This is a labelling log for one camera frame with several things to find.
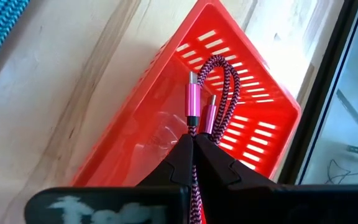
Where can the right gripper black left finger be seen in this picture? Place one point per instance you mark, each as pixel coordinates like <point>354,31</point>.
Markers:
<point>172,174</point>

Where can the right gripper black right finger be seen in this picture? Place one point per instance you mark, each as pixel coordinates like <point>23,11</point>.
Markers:
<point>219,174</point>

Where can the red plastic basket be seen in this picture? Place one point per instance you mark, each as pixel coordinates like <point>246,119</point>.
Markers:
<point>141,130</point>

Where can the black aluminium table frame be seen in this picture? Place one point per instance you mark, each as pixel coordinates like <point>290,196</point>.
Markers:
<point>322,93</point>

